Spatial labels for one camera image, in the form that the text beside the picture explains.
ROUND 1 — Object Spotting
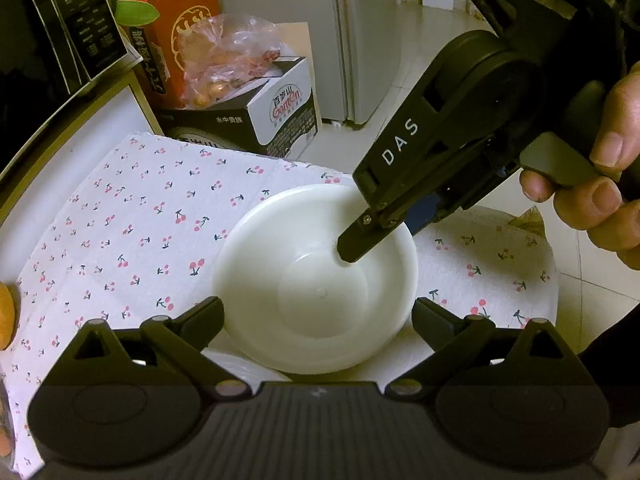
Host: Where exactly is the cream bowl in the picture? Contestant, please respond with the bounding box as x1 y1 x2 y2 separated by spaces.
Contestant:
214 184 419 376

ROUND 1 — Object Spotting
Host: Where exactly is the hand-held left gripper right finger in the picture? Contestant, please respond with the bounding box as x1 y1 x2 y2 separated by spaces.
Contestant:
384 296 576 401

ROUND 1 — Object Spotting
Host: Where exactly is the white bowl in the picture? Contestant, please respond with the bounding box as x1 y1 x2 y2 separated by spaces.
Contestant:
202 350 296 386

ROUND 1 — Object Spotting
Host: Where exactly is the black and white cardboard box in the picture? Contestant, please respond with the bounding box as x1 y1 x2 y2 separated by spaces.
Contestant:
160 56 323 161

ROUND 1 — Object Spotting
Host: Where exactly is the cherry print tablecloth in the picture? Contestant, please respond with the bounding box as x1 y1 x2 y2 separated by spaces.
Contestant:
0 132 559 480

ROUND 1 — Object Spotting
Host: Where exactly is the person's dark clothing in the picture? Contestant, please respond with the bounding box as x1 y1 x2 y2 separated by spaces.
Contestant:
577 304 640 430

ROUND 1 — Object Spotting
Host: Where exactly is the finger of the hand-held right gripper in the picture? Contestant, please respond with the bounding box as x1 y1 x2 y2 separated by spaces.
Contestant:
337 57 496 264
407 132 523 237

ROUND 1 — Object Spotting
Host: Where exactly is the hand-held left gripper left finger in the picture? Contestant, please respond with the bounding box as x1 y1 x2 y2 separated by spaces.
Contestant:
62 296 253 403

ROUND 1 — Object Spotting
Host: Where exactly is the refrigerator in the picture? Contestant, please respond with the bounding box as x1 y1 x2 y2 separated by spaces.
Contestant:
330 0 456 127

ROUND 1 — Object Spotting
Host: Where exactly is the black microwave oven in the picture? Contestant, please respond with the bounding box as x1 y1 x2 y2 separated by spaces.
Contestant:
0 0 129 99

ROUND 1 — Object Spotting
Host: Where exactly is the large orange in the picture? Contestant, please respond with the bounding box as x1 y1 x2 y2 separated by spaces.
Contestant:
0 282 15 352

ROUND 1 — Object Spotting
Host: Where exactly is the person's right hand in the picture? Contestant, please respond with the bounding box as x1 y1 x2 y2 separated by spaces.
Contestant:
519 60 640 272

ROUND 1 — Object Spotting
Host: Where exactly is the white microwave stand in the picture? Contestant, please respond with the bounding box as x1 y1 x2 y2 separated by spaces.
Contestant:
0 67 169 261

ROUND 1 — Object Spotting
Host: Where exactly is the plastic bag of oranges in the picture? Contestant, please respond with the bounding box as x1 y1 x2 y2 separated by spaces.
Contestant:
177 14 296 111

